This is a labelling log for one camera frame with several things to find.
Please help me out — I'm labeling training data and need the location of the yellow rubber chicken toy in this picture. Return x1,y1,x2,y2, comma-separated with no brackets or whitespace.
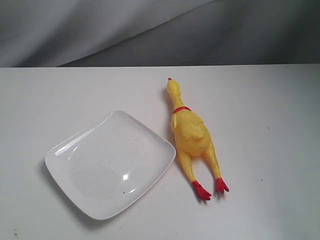
166,78,229,201

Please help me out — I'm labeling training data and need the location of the white square plate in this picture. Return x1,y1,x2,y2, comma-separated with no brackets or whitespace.
44,110,176,220

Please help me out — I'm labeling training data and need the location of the grey backdrop cloth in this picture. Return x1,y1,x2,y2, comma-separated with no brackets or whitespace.
0,0,320,67

